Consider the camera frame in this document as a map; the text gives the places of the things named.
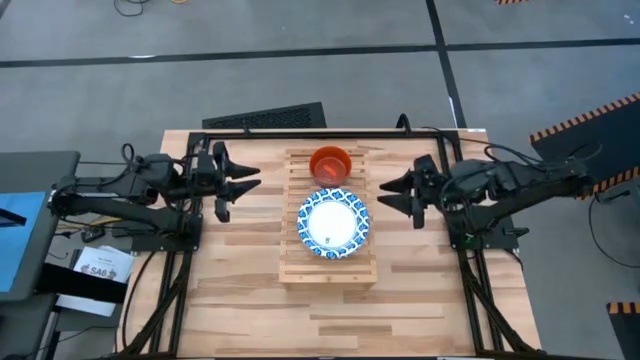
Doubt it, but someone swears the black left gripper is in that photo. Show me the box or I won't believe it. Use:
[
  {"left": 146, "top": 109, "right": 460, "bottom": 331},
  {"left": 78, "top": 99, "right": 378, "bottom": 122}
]
[{"left": 196, "top": 141, "right": 263, "bottom": 224}]

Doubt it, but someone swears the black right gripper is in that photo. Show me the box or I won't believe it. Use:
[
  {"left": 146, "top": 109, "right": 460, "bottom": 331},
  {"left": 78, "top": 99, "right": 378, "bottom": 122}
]
[{"left": 376, "top": 153, "right": 447, "bottom": 231}]

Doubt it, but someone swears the blue patterned paper plate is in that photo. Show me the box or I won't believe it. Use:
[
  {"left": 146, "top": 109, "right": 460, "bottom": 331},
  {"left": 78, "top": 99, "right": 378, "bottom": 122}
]
[{"left": 296, "top": 188, "right": 371, "bottom": 260}]

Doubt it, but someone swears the orange translucent plastic bowl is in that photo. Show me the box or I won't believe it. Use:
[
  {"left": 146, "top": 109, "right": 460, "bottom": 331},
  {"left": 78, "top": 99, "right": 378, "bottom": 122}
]
[{"left": 308, "top": 145, "right": 353, "bottom": 189}]

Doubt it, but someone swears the slatted wooden shelf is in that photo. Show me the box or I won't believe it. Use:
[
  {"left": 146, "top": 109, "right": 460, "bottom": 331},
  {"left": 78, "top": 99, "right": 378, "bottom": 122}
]
[{"left": 278, "top": 146, "right": 379, "bottom": 292}]

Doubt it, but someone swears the black perforated floor panel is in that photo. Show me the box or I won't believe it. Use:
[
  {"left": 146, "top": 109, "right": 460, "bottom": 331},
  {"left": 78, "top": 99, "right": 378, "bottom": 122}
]
[{"left": 201, "top": 101, "right": 328, "bottom": 130}]

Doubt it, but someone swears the small black power adapter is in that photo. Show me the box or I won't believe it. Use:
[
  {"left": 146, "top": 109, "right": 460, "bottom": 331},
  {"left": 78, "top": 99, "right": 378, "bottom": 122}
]
[{"left": 80, "top": 225, "right": 106, "bottom": 244}]

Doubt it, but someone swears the printed white paper sheet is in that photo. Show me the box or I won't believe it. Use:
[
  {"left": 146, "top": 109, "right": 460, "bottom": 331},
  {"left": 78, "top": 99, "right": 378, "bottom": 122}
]
[{"left": 72, "top": 244, "right": 135, "bottom": 285}]

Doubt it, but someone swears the large black hazard-striped panel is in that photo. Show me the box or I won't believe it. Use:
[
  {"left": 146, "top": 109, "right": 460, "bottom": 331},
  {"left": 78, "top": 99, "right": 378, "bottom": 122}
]
[{"left": 529, "top": 92, "right": 640, "bottom": 202}]

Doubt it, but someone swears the grey desk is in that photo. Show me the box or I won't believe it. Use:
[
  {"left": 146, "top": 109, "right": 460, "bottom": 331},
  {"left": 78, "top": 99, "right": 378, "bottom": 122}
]
[{"left": 0, "top": 150, "right": 81, "bottom": 304}]

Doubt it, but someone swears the plain white paper sheet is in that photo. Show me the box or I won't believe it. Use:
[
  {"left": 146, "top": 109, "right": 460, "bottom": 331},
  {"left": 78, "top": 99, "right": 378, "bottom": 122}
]
[{"left": 54, "top": 293, "right": 119, "bottom": 318}]

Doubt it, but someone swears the small black hazard-striped panel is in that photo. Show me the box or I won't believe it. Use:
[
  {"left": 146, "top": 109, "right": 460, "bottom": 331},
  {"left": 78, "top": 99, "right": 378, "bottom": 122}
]
[{"left": 606, "top": 301, "right": 640, "bottom": 360}]

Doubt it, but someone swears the black metal table frame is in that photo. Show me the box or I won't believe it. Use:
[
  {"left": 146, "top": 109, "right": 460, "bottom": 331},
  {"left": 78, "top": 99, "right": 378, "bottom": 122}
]
[{"left": 107, "top": 127, "right": 546, "bottom": 360}]

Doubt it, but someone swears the yellow cable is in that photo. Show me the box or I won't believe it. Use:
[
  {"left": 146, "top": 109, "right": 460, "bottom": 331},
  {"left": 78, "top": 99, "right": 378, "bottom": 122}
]
[{"left": 54, "top": 215, "right": 126, "bottom": 235}]

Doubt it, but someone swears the long black floor cable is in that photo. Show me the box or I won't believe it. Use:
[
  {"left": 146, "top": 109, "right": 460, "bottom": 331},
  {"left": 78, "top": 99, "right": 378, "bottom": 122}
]
[{"left": 586, "top": 192, "right": 640, "bottom": 270}]

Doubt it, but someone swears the black looped floor cable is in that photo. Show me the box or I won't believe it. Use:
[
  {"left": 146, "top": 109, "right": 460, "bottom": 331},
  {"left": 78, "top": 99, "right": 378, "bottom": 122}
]
[{"left": 112, "top": 0, "right": 152, "bottom": 19}]

